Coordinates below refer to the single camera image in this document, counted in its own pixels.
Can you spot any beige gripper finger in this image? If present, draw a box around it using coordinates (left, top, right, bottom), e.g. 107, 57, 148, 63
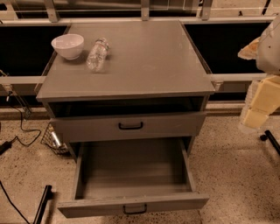
237, 38, 259, 60

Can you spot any grey drawer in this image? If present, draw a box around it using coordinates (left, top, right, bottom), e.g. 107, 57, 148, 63
51, 112, 206, 143
58, 138, 209, 218

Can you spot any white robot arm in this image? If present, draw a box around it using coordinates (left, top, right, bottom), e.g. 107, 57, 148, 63
238, 15, 280, 134

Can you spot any grey drawer cabinet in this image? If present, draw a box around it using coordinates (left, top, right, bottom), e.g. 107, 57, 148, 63
37, 21, 214, 157

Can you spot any grey top drawer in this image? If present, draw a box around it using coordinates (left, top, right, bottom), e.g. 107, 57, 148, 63
51, 112, 206, 143

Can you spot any black right base leg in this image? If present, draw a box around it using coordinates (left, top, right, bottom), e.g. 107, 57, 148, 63
260, 130, 280, 156

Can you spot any black base leg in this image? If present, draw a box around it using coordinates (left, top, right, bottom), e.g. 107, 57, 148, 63
260, 130, 280, 156
33, 185, 53, 224

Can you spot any clear plastic water bottle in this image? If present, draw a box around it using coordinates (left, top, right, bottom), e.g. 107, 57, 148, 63
87, 38, 109, 73

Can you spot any white ceramic bowl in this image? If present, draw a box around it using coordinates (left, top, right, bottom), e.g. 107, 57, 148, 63
51, 34, 84, 60

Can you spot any black left base leg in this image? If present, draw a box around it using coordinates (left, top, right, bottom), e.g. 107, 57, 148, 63
33, 185, 53, 224

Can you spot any wire mesh basket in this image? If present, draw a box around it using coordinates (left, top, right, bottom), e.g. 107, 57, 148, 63
41, 123, 69, 155

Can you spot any metal railing frame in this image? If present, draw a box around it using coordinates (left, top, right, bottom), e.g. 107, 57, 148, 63
1, 0, 279, 116

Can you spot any black power cable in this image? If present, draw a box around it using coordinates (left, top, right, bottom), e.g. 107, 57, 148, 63
0, 90, 42, 156

